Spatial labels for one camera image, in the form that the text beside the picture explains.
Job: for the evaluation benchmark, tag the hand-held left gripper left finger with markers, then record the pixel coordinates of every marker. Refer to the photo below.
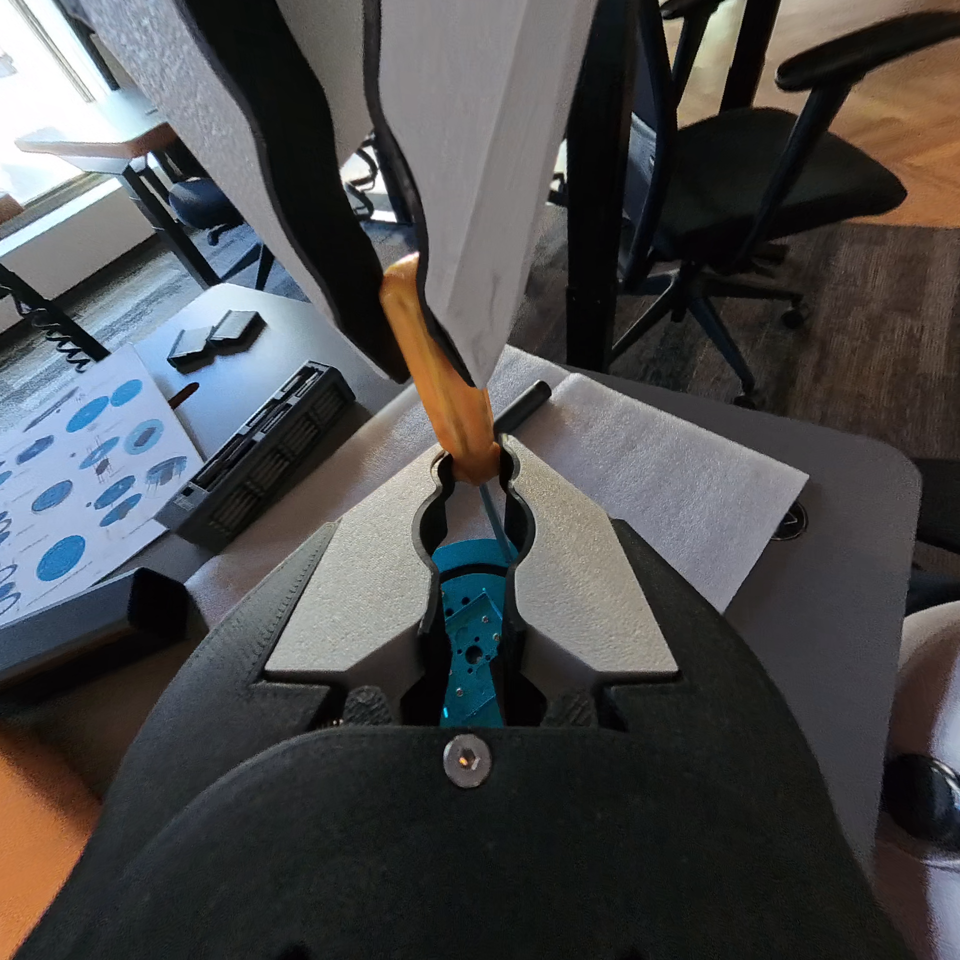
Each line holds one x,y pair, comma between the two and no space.
352,600

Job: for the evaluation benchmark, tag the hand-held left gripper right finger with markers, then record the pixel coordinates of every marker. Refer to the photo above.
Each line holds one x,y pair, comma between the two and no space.
592,600

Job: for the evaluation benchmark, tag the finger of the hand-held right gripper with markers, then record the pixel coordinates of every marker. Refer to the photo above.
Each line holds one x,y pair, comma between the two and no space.
480,150
225,112

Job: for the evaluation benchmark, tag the blue round metal turntable base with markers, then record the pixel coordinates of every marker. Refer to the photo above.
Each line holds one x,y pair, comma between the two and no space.
469,645

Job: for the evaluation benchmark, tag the black electric screwdriver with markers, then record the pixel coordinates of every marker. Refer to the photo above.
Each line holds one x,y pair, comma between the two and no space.
529,401

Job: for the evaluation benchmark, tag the wooden edged office desk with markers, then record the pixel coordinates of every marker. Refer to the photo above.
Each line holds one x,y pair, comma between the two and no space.
90,146

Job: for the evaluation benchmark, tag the black round desk grommet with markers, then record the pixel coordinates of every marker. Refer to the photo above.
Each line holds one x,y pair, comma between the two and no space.
791,521

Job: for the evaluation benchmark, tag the grey desk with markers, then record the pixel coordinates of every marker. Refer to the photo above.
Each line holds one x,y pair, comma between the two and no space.
825,600

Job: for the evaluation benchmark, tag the black office chair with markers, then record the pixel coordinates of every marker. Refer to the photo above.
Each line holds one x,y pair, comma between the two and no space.
202,202
750,180

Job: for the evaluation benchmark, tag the white foam sheet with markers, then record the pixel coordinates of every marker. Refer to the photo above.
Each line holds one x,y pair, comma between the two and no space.
637,465

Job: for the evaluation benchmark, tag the black screwdriver bit case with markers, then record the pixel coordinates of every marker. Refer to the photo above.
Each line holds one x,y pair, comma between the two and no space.
255,465

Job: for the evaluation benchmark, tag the large window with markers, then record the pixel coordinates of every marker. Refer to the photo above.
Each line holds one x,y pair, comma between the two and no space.
30,112

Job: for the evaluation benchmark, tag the small brown strip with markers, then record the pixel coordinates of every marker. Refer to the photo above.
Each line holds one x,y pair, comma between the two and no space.
184,394

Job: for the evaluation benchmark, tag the dark bit case sleeve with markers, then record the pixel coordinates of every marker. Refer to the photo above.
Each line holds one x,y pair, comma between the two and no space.
67,626

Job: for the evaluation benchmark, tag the printed instruction sheet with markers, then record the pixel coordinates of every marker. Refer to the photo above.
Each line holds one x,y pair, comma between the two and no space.
75,450

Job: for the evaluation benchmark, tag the cardboard box with white flaps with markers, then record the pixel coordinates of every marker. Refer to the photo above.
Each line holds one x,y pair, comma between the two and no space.
37,825

